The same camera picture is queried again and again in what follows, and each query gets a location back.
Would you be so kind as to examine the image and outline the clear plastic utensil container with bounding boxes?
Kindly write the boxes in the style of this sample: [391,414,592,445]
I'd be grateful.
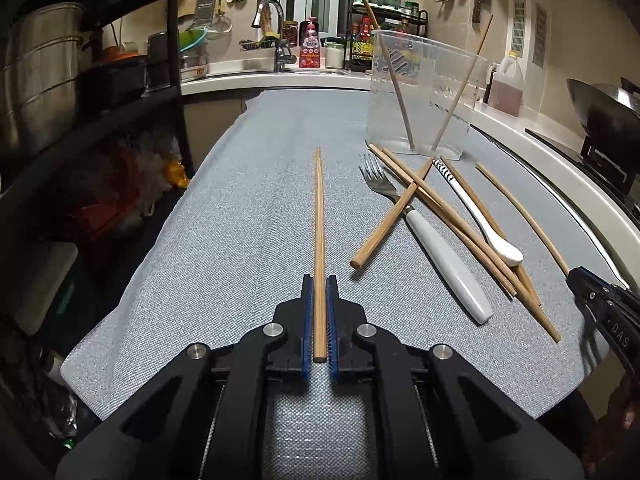
[365,29,489,161]

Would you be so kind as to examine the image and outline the steel stockpot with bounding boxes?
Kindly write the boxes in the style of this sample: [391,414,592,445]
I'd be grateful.
[0,2,86,171]

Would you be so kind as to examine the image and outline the large wall vent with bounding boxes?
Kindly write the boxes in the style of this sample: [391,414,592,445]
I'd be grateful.
[532,2,549,68]

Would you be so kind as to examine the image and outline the black spice rack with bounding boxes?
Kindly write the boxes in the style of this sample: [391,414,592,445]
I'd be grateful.
[345,0,430,73]

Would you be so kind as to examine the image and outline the grey cloth mat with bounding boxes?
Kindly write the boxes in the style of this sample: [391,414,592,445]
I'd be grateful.
[60,89,623,421]

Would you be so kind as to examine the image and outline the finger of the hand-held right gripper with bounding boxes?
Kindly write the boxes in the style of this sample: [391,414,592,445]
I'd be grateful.
[575,302,640,376]
[567,266,640,328]

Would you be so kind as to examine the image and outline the dish drainer tray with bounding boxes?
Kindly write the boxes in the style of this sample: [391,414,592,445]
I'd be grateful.
[179,52,209,84]

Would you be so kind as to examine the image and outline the mesh strainer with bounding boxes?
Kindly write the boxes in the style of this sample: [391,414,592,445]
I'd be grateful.
[205,14,234,41]

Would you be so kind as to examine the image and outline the green bowl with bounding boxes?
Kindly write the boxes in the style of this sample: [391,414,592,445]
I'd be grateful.
[179,29,208,54]

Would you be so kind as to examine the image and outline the small wall vent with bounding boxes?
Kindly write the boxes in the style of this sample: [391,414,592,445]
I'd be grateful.
[512,0,527,57]

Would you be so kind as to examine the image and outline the dark sauce bottle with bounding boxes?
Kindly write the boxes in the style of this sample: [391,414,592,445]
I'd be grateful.
[481,60,501,106]

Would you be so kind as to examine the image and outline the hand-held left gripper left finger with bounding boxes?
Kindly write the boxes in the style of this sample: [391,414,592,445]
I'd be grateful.
[55,275,314,480]

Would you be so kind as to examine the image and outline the black pan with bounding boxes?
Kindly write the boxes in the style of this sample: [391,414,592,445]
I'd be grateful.
[80,47,149,111]

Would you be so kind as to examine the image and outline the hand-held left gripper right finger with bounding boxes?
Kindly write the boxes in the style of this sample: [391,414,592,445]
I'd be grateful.
[326,275,586,480]

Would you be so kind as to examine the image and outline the cooking oil jug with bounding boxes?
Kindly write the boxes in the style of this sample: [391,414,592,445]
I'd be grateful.
[487,51,526,116]

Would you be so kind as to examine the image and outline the white spoon with striped handle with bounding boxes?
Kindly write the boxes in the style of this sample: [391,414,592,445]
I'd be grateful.
[432,157,524,267]

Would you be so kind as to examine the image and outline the black shelf rack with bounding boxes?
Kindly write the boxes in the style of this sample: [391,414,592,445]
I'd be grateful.
[0,0,246,480]

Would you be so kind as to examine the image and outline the red plastic bags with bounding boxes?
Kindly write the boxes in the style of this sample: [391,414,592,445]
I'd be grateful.
[70,142,192,243]

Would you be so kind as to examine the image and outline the steel canister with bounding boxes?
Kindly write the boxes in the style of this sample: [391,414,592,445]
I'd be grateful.
[146,31,174,95]

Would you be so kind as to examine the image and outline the chrome faucet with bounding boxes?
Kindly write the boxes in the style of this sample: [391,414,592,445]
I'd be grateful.
[251,0,297,74]

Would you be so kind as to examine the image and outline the black wok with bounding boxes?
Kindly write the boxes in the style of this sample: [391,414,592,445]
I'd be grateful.
[566,76,640,142]

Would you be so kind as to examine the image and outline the white-handled metal fork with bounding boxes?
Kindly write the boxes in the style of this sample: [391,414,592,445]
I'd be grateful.
[360,153,495,325]

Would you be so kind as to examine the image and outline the red pouch bottle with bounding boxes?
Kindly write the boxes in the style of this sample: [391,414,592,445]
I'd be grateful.
[298,16,323,69]

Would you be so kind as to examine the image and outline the gas stove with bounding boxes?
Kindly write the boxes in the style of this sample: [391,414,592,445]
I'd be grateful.
[525,127,640,198]

